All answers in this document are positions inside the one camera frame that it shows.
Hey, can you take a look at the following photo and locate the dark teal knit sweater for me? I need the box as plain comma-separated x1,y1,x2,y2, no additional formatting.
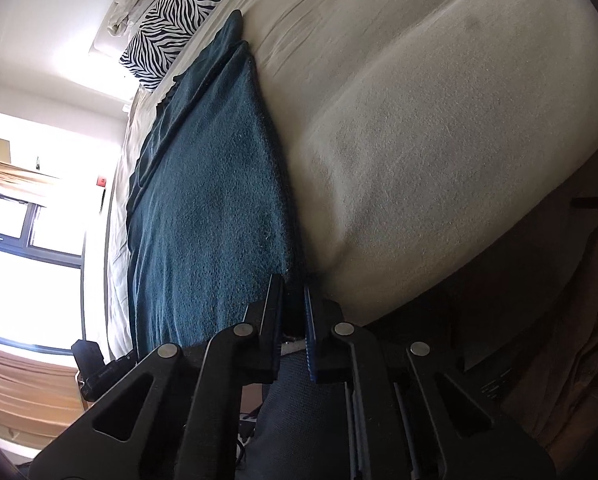
126,12,305,356

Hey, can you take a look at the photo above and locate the black framed window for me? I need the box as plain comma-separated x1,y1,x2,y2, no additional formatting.
0,194,86,356

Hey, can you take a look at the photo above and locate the beige roller blind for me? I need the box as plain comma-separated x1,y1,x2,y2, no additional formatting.
0,162,58,206

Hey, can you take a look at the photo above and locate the beige bed sheet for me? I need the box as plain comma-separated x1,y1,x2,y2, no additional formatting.
107,0,598,356

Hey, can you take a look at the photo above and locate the zebra print pillow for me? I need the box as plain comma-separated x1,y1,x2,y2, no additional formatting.
119,0,222,91

